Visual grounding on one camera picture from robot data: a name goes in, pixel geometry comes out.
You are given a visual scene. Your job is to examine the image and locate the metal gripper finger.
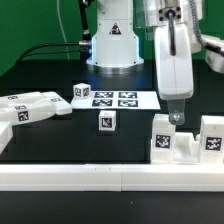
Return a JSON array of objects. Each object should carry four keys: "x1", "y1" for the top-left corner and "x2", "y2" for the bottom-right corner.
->
[{"x1": 167, "y1": 99, "x2": 185, "y2": 125}]

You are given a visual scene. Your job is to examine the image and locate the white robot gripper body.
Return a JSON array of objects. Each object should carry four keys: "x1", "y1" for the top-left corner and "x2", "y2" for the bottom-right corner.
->
[{"x1": 154, "y1": 24, "x2": 194, "y2": 100}]

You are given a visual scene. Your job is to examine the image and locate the white chair seat part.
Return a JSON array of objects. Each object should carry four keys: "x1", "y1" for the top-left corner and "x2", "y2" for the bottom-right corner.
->
[{"x1": 168, "y1": 132, "x2": 208, "y2": 165}]

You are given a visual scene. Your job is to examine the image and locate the white tagged bar part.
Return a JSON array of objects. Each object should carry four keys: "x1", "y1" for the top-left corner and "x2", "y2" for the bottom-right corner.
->
[{"x1": 0, "y1": 101, "x2": 55, "y2": 126}]

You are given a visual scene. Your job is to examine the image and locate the white long chair back part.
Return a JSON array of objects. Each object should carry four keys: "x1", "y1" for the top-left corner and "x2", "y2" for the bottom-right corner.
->
[{"x1": 0, "y1": 91, "x2": 72, "y2": 115}]

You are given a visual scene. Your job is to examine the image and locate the paper sheet with tags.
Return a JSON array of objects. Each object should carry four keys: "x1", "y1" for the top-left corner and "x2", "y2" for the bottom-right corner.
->
[{"x1": 71, "y1": 91, "x2": 160, "y2": 110}]

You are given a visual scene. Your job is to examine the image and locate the small white tagged cube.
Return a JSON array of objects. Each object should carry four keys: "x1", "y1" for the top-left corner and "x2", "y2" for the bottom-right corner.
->
[{"x1": 99, "y1": 110, "x2": 116, "y2": 131}]

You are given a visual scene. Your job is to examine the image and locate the rear white tagged cube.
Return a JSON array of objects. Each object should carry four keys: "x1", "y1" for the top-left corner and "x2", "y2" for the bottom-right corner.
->
[{"x1": 73, "y1": 83, "x2": 91, "y2": 99}]

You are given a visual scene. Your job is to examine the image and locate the white left fence block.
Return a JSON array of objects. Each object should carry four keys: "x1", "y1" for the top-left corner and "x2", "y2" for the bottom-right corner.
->
[{"x1": 0, "y1": 122, "x2": 13, "y2": 154}]

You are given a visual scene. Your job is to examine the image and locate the grey braided cable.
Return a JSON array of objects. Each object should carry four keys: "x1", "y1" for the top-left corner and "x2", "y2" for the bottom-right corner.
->
[{"x1": 186, "y1": 0, "x2": 224, "y2": 56}]

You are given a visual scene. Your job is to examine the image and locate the white front fence rail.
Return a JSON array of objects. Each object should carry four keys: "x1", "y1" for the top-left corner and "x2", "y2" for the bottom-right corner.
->
[{"x1": 0, "y1": 165, "x2": 224, "y2": 192}]

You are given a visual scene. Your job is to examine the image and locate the thin white cable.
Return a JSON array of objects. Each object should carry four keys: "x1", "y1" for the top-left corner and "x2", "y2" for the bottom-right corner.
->
[{"x1": 56, "y1": 0, "x2": 72, "y2": 61}]

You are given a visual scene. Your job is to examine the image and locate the black cables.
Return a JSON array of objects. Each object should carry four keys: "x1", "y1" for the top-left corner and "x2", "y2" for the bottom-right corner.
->
[{"x1": 16, "y1": 40, "x2": 93, "y2": 64}]

